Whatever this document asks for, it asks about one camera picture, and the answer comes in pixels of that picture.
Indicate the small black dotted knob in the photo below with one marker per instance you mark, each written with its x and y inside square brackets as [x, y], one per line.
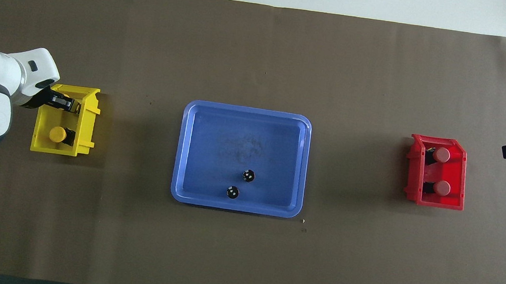
[248, 176]
[232, 192]

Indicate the brown paper table mat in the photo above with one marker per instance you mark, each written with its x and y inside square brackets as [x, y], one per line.
[197, 50]

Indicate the blue plastic tray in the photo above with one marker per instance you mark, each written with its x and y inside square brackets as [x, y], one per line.
[213, 156]

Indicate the yellow plastic bin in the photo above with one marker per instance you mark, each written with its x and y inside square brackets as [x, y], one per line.
[55, 145]

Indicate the red push button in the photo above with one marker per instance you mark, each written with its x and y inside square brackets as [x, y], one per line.
[442, 187]
[442, 155]

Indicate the red plastic bin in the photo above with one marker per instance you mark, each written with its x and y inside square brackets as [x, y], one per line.
[456, 174]

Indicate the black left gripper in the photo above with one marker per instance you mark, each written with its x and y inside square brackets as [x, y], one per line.
[41, 96]

